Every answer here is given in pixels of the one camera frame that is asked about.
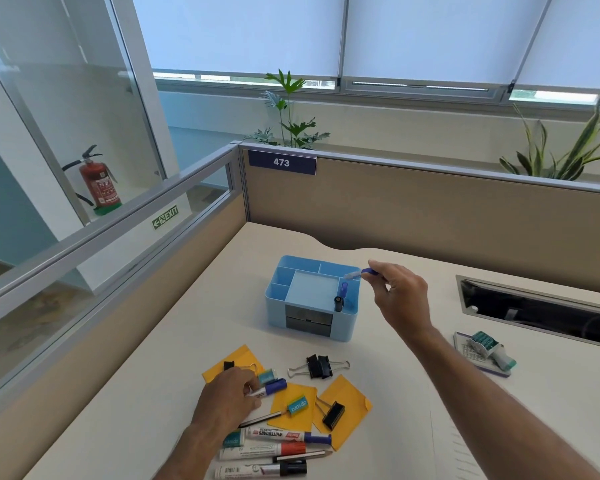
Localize person's left hand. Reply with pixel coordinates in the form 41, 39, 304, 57
195, 367, 277, 438

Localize person's right hand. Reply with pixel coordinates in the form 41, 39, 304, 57
367, 262, 434, 341

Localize short blue whiteboard marker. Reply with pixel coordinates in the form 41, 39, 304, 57
245, 378, 288, 399

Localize person's left forearm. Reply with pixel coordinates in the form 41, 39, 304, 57
149, 420, 231, 480

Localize person's right forearm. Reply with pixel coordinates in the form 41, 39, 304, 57
402, 322, 600, 480

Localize black and silver pen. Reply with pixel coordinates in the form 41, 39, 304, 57
237, 409, 284, 430

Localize yellow sticky note pad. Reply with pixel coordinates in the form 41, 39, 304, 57
266, 383, 319, 434
311, 374, 374, 452
201, 344, 265, 385

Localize long blue whiteboard marker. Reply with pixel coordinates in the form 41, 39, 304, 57
243, 425, 333, 446

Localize red whiteboard marker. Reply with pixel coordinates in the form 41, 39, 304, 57
218, 441, 313, 462

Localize black whiteboard marker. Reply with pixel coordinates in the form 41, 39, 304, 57
213, 459, 309, 480

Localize grey pencil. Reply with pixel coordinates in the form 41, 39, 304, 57
259, 448, 334, 466

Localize light blue desk organizer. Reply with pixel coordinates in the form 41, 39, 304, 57
263, 255, 362, 343

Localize beige cubicle partition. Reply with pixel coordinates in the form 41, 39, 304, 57
239, 141, 600, 296

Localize purple edged notepad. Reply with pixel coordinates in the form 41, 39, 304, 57
453, 332, 512, 380

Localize teal staples box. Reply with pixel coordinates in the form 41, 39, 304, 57
469, 330, 504, 359

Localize blue number label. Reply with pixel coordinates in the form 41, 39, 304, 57
247, 149, 318, 177

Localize white paper sheet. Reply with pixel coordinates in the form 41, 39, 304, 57
428, 408, 488, 480

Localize broad leaf green plant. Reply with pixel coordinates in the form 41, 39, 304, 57
243, 68, 332, 150

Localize green exit sign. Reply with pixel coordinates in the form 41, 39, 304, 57
152, 204, 181, 231

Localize glass topped cubicle partition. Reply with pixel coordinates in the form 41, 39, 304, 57
0, 144, 252, 475

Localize long leaf green plant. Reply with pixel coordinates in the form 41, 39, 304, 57
498, 77, 600, 182

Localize white roller blinds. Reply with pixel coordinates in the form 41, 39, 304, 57
130, 0, 600, 90

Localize red fire extinguisher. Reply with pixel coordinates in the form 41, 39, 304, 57
62, 144, 124, 216

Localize grey window frame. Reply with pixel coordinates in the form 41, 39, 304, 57
151, 69, 600, 111

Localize glass wall with metal frame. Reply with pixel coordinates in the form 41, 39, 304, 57
0, 0, 181, 295

